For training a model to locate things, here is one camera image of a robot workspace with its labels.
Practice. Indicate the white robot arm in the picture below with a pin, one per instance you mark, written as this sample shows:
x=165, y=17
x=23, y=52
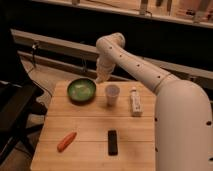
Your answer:
x=183, y=114

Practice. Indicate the orange carrot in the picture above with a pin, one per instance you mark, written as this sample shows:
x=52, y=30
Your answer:
x=66, y=141

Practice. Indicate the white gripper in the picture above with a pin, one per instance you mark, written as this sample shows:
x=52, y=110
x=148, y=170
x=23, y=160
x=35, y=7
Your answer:
x=103, y=73

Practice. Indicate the green ceramic bowl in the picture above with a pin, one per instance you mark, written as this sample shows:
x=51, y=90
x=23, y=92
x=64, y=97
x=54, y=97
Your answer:
x=81, y=90

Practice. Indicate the wooden table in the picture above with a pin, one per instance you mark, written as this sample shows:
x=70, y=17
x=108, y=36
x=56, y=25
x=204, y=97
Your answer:
x=91, y=122

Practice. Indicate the black chair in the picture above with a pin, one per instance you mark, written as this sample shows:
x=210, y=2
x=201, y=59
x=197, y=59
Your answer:
x=18, y=96

